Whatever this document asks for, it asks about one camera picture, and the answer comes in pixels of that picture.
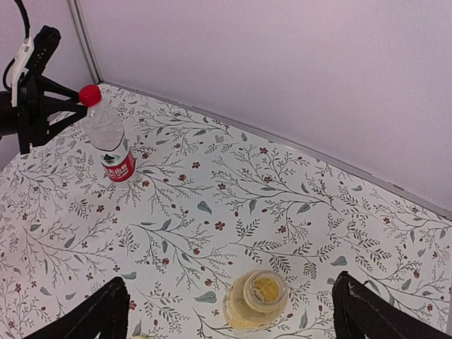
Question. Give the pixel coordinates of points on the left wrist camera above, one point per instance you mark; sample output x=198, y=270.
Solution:
x=32, y=55

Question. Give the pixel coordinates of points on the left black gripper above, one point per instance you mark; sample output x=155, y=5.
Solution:
x=29, y=119

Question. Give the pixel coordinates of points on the red cap water bottle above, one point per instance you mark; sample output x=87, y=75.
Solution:
x=105, y=131

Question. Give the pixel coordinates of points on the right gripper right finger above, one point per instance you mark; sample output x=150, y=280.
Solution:
x=360, y=313

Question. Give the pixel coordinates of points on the left aluminium frame post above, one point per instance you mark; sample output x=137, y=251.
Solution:
x=82, y=34

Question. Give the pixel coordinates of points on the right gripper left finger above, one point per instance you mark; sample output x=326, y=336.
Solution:
x=103, y=315

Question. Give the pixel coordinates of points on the red bottle cap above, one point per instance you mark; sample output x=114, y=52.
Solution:
x=90, y=95

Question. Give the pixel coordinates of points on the yellow juice bottle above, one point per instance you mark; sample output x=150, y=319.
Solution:
x=255, y=300

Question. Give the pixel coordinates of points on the floral patterned table mat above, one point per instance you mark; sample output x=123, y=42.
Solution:
x=210, y=203

